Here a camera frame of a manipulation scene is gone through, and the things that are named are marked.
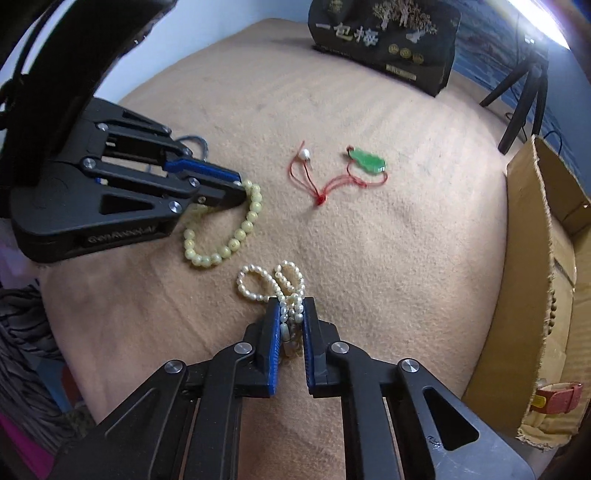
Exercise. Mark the pink cloth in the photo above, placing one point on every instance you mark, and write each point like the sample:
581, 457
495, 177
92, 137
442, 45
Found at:
18, 452

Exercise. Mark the grey striped cloth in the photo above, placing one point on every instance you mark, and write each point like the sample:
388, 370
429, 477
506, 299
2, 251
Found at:
27, 350

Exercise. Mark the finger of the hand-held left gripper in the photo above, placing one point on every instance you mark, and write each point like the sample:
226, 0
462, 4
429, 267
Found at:
217, 194
203, 167

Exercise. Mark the tan blanket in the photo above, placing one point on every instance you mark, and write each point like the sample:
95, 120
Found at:
286, 115

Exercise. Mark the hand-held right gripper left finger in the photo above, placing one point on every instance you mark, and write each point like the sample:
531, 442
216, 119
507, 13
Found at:
275, 341

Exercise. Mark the black printed bag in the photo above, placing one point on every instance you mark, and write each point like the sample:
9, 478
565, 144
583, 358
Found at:
383, 41

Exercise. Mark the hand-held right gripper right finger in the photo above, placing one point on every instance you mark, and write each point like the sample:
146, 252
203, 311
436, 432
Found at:
308, 344

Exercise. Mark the black tripod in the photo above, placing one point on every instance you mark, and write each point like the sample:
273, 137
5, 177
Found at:
526, 87

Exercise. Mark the cardboard box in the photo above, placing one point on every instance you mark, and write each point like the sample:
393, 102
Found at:
531, 286

